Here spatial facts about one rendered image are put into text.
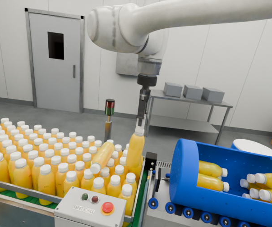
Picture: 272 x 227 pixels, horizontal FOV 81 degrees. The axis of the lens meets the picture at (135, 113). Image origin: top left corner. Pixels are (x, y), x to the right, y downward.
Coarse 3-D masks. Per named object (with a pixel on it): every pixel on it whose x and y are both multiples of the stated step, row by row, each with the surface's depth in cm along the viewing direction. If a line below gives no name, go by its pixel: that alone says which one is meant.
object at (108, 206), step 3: (102, 204) 50; (105, 204) 50; (108, 204) 50; (111, 204) 50; (102, 207) 49; (105, 207) 49; (108, 207) 49; (111, 207) 49; (105, 210) 48; (108, 210) 48; (111, 210) 48
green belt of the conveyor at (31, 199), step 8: (144, 176) 95; (144, 184) 89; (0, 192) 72; (8, 192) 73; (136, 192) 82; (24, 200) 70; (32, 200) 71; (136, 208) 74; (136, 216) 70; (136, 224) 67
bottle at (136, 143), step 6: (132, 138) 68; (138, 138) 66; (132, 144) 67; (138, 144) 67; (132, 150) 68; (138, 150) 68; (126, 156) 73; (132, 156) 69; (138, 156) 69; (126, 162) 71; (132, 162) 70; (138, 162) 71
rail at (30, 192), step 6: (0, 186) 69; (6, 186) 68; (12, 186) 67; (18, 186) 67; (18, 192) 68; (24, 192) 67; (30, 192) 66; (36, 192) 66; (42, 192) 66; (42, 198) 66; (48, 198) 65; (54, 198) 65; (60, 198) 64; (126, 216) 61
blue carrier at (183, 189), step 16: (176, 144) 82; (192, 144) 68; (208, 144) 75; (176, 160) 73; (192, 160) 62; (208, 160) 84; (224, 160) 83; (240, 160) 80; (256, 160) 78; (176, 176) 67; (192, 176) 60; (240, 176) 83; (176, 192) 61; (192, 192) 60; (208, 192) 59; (224, 192) 80; (240, 192) 80; (208, 208) 62; (224, 208) 59; (240, 208) 58; (256, 208) 57
